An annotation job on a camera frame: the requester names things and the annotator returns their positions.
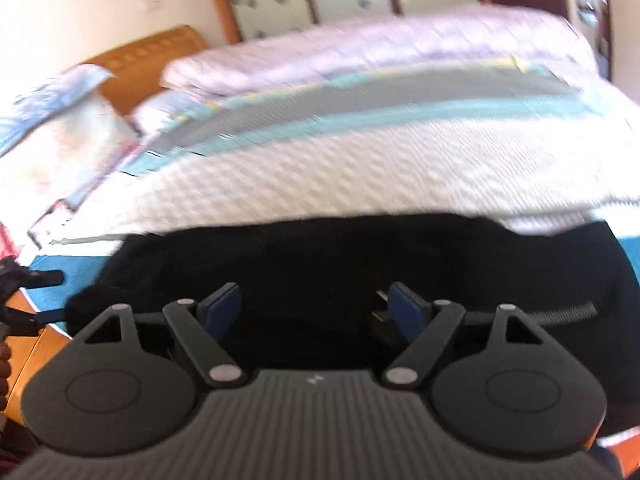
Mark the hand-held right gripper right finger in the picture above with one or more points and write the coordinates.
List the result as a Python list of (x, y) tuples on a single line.
[(405, 310)]

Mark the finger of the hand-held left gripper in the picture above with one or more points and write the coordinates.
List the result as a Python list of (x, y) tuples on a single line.
[(42, 278), (45, 316)]

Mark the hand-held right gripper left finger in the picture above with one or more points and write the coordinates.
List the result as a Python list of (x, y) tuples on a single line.
[(222, 310)]

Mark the black pants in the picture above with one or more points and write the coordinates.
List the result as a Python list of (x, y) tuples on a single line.
[(310, 260)]

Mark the person's left hand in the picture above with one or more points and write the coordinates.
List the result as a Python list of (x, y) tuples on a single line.
[(4, 365)]

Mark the wooden nightstand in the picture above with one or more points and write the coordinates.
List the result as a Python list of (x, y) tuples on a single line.
[(35, 350)]

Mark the pale floral pillow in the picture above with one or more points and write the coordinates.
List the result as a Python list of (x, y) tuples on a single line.
[(60, 155)]

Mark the patterned bed cover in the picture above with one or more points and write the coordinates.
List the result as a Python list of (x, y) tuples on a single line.
[(350, 170)]

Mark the blue floral pillow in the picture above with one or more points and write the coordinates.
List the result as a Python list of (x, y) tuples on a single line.
[(45, 100)]

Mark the lilac patterned pillow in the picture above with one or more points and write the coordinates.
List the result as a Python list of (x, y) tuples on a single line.
[(160, 110)]

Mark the wooden headboard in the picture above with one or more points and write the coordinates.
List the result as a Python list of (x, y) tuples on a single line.
[(145, 65)]

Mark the lilac floral duvet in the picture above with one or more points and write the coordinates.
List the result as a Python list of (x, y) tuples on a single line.
[(375, 45)]

